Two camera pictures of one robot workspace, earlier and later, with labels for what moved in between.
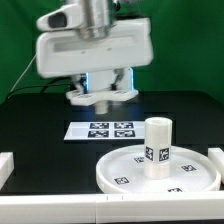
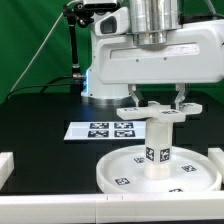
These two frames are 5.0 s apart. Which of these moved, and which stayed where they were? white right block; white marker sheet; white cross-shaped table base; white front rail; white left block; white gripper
Moved: white gripper; white cross-shaped table base
Stayed: white front rail; white marker sheet; white left block; white right block
